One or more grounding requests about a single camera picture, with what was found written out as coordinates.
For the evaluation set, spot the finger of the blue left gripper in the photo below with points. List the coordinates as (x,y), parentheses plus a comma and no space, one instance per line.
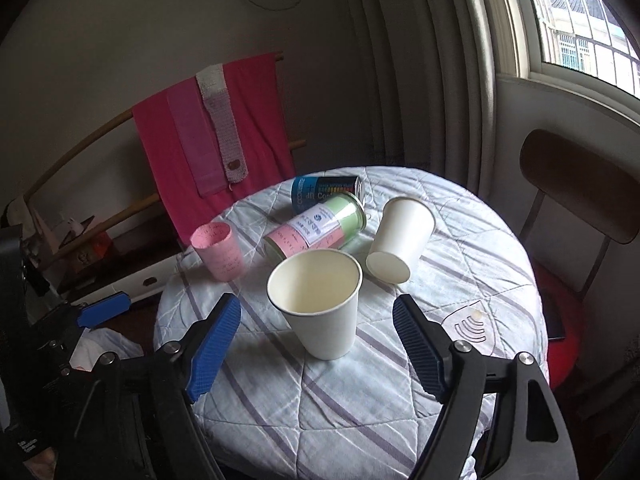
(103,310)

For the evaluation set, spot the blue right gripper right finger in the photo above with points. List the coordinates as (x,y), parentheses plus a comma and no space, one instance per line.
(427,346)

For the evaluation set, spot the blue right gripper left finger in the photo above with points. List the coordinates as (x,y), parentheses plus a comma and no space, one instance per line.
(206,344)

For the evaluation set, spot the pink paper cup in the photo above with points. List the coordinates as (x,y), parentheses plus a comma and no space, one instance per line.
(219,250)

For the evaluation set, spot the white paper cup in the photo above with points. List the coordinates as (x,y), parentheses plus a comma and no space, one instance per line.
(317,291)
(403,232)

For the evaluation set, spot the pink and green cup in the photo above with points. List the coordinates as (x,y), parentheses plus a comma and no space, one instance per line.
(329,224)

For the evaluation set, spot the blue black printed cup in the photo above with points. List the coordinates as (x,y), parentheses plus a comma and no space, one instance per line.
(307,191)

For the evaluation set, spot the white crumpled cloth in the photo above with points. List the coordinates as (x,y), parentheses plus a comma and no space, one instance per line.
(93,343)

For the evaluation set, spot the red box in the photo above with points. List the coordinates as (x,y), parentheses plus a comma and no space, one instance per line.
(91,252)

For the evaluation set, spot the white purple quilted tablecloth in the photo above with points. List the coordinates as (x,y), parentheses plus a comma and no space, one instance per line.
(275,412)

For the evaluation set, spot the red seat cushion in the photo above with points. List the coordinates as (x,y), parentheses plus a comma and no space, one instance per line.
(564,317)

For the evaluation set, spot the light pink hanging cloth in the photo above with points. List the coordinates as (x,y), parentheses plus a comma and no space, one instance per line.
(197,137)

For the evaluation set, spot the wooden back chair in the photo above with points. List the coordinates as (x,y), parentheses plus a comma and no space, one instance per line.
(586,184)

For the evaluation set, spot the magenta hanging towel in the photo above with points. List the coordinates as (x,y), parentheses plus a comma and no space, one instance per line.
(243,103)

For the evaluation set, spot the grey curtain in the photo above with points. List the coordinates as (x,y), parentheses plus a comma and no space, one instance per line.
(431,86)

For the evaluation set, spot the white window frame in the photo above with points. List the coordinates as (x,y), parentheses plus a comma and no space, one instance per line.
(588,48)

